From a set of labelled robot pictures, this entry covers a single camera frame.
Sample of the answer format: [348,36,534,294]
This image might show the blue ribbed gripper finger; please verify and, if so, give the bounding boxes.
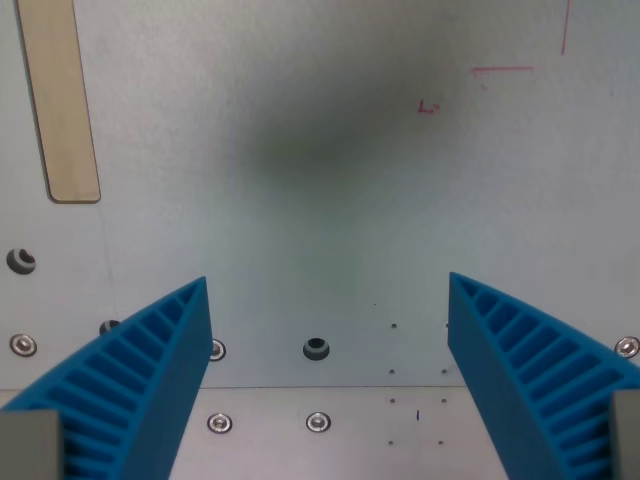
[447,271,640,480]
[0,275,214,480]

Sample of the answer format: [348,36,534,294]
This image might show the light wooden flat strip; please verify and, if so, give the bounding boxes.
[14,0,102,205]

